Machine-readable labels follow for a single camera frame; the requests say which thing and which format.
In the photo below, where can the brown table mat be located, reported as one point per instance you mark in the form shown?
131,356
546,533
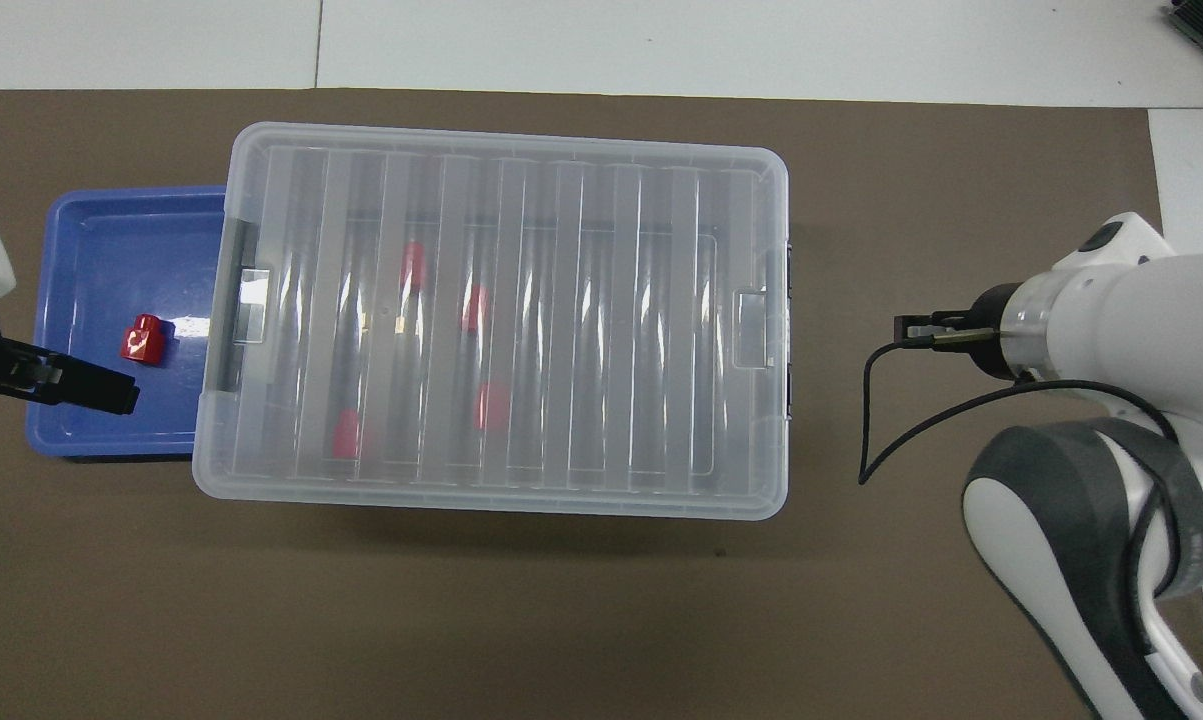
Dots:
561,620

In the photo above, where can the clear plastic box lid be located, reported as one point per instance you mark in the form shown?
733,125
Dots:
561,300

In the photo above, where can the clear plastic storage box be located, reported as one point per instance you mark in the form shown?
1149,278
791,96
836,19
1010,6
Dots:
661,400

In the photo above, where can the red toy block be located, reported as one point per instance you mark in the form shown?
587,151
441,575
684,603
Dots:
413,265
144,342
346,435
476,308
491,405

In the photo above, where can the blue plastic tray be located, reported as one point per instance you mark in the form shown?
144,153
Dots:
91,270

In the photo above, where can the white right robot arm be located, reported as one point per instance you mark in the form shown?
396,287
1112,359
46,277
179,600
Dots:
1141,320

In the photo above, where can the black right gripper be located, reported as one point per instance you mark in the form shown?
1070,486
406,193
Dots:
991,305

